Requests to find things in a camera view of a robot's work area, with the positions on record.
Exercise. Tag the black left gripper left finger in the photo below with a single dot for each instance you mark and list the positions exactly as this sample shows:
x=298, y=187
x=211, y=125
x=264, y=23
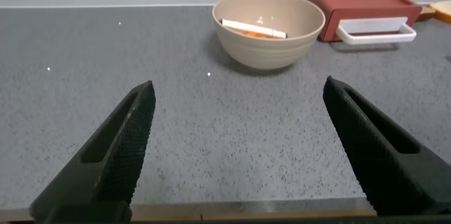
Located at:
x=116, y=153

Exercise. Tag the white bread slice orange crust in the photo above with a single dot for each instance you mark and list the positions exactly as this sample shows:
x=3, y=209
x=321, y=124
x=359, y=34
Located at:
x=443, y=10

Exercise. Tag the white marker pen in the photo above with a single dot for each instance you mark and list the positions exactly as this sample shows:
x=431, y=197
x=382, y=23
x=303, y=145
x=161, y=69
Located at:
x=246, y=26

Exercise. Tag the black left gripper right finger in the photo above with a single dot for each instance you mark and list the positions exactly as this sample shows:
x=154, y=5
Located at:
x=373, y=153

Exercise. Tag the beige round bowl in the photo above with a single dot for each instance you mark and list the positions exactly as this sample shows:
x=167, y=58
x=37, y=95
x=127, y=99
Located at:
x=267, y=53

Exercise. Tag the orange striped croissant toy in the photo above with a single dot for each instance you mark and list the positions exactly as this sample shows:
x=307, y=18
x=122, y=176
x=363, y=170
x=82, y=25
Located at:
x=255, y=35

